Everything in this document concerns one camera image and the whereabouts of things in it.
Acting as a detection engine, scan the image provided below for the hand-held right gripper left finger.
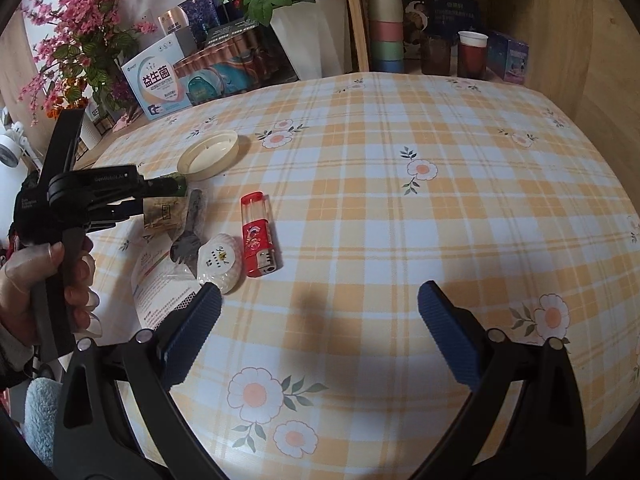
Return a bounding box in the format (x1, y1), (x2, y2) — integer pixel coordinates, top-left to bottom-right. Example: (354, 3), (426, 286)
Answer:
(60, 283), (227, 480)

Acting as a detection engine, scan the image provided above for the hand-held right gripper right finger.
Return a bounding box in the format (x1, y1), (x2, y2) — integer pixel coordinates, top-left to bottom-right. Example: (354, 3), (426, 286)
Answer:
(414, 280), (587, 480)

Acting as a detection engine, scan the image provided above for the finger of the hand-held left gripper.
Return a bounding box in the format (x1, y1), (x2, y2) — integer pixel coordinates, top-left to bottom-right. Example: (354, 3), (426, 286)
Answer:
(86, 198), (147, 233)
(135, 174), (187, 200)

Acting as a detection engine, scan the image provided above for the green gold tea packet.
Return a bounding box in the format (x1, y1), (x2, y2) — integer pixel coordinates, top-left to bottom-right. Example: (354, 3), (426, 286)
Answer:
(142, 172), (189, 234)

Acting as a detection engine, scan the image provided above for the white shell shaped packet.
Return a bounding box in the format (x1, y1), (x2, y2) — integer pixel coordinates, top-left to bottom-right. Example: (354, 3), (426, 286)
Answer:
(195, 232), (245, 295)

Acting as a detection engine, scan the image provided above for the person's left hand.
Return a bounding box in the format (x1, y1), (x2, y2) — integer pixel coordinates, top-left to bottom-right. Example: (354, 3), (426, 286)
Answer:
(0, 236), (99, 347)

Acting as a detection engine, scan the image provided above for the white ribbed plant pot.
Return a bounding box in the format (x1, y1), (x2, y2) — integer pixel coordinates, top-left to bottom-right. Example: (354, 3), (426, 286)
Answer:
(76, 116), (104, 152)

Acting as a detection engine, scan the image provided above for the white paper leaflet packet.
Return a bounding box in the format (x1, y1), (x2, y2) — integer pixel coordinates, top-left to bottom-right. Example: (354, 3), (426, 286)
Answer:
(130, 239), (205, 333)

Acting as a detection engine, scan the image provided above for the cream round plastic lid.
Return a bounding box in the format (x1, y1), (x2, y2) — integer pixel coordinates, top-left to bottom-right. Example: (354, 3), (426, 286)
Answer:
(177, 129), (240, 180)

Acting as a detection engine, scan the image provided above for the black plastic spork in wrapper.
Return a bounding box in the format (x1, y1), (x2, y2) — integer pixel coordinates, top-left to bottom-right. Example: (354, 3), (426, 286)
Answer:
(169, 188), (207, 279)

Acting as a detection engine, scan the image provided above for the white desk fan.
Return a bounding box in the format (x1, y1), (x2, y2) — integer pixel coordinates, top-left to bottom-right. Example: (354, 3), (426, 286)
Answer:
(0, 121), (28, 172)

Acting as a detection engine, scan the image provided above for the white blue supplement box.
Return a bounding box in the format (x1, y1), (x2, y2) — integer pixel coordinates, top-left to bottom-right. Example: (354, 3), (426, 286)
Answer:
(121, 37), (194, 121)

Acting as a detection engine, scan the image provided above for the red plastic lighter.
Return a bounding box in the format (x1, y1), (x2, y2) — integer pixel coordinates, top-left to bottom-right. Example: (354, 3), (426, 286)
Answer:
(240, 192), (282, 279)

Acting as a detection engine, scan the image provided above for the teal brown striped gift box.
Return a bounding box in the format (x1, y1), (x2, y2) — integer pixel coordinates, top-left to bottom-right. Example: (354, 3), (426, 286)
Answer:
(172, 25), (297, 107)

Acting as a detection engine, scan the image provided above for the pink artificial blossom plant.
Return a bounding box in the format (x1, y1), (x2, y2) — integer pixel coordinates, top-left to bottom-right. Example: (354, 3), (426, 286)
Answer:
(19, 0), (147, 127)

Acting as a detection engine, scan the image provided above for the yellow checked floral tablecloth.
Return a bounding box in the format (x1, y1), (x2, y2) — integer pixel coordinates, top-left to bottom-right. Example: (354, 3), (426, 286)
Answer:
(75, 72), (640, 480)

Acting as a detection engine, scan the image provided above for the white round jar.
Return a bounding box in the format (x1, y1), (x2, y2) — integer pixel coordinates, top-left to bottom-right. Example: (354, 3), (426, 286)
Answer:
(158, 7), (190, 39)

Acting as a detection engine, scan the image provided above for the dark grey printed box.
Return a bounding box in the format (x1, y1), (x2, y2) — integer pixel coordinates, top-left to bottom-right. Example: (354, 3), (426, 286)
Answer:
(204, 19), (262, 49)

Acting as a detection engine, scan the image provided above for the dark blue glitter box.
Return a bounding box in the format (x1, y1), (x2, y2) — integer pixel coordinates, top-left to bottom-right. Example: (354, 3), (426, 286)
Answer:
(177, 0), (222, 44)

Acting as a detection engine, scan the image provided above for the white faceted flower pot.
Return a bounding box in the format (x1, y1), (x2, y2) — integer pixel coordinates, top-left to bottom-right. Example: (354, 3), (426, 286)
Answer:
(269, 0), (354, 81)

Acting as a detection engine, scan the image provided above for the red paper cup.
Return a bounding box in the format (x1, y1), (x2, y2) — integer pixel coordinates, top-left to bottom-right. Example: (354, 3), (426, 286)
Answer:
(457, 30), (489, 80)

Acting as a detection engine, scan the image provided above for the brown glass cup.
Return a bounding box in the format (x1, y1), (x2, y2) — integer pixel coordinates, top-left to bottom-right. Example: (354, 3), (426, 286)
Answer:
(419, 34), (454, 76)

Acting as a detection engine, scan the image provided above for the stack of pastel cups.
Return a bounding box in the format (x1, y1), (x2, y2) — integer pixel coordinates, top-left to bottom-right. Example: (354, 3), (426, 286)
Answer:
(368, 0), (405, 74)

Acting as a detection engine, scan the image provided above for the purple illustrated box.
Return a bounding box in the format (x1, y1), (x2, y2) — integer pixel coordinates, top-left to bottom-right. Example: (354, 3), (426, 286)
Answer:
(487, 30), (530, 85)

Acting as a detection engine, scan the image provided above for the dark blue moon picture book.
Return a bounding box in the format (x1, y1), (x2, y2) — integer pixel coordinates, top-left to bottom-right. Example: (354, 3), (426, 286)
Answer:
(400, 0), (434, 59)

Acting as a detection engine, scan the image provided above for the dark blue printed book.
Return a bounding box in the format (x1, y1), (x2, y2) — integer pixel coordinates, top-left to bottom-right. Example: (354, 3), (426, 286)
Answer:
(431, 0), (481, 37)

